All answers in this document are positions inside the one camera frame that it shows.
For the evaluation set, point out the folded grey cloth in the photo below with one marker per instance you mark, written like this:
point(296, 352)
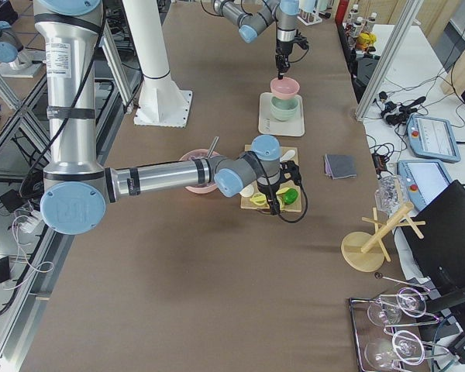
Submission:
point(342, 166)

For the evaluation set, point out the purple cloth under grey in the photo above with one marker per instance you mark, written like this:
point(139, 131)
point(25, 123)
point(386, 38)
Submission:
point(328, 171)

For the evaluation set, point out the cream rabbit tray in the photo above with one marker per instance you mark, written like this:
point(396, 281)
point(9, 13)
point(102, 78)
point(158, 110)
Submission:
point(267, 124)

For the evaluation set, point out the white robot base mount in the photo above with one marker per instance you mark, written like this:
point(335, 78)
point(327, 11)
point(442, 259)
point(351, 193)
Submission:
point(161, 101)

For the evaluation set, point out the white ceramic spoon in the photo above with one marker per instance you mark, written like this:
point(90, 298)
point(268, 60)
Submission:
point(288, 155)

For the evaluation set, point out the large pink ice bowl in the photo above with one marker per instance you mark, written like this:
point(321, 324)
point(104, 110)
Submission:
point(201, 189)

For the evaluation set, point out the bamboo cutting board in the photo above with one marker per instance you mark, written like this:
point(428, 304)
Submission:
point(290, 183)

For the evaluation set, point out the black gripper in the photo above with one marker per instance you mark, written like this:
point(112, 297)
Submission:
point(266, 191)
point(283, 48)

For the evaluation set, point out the wine glass rack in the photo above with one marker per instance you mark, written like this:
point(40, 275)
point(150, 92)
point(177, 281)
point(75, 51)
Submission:
point(382, 328)

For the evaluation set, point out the clear glass pitcher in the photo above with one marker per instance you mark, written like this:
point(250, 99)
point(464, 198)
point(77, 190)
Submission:
point(391, 194)

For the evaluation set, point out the stacked green bowls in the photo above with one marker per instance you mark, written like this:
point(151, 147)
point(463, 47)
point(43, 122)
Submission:
point(283, 109)

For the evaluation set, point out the wooden cup rack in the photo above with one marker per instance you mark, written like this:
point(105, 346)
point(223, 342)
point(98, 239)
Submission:
point(365, 252)

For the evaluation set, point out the green lime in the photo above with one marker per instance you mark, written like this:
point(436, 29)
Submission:
point(288, 195)

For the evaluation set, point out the blue teach pendant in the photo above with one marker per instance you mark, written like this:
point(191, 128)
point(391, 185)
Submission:
point(424, 180)
point(432, 138)

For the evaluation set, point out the stacked lemon slices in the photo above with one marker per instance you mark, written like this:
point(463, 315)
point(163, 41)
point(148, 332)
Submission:
point(258, 199)

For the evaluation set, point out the small pink bowl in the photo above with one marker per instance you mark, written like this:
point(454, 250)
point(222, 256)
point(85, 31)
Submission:
point(284, 88)

